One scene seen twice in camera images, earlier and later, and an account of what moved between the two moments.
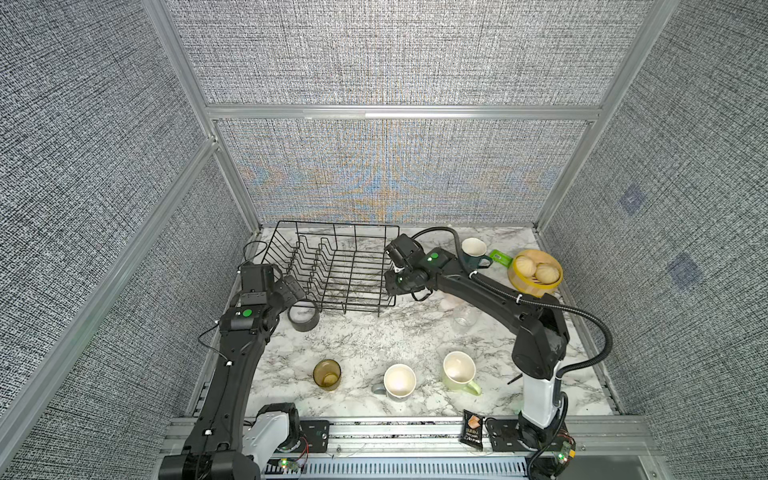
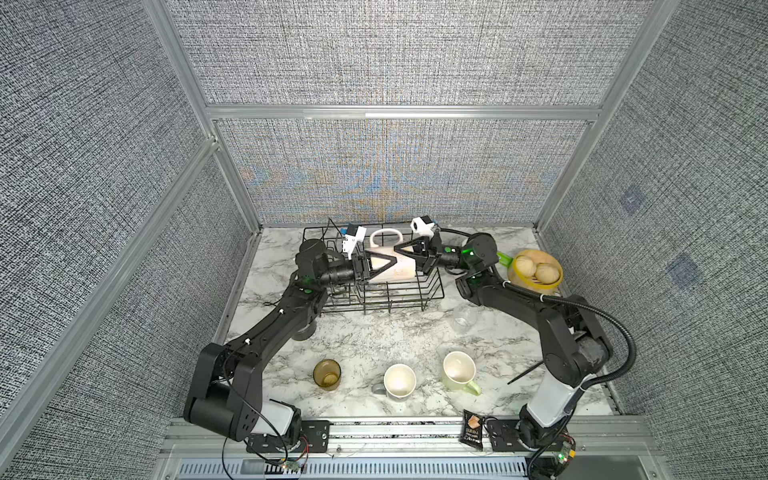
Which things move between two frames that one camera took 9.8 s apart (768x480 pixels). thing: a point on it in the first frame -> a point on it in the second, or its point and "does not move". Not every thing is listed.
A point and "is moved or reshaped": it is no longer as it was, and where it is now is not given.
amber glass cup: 327,374 does not move
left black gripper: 287,295 -> 360,268
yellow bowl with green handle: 532,272 does not move
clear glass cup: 464,317 does not move
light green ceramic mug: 458,372 does not move
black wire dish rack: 337,266 is moved or reshaped
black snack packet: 472,429 does not move
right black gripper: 390,284 -> 423,250
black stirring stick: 515,379 does not move
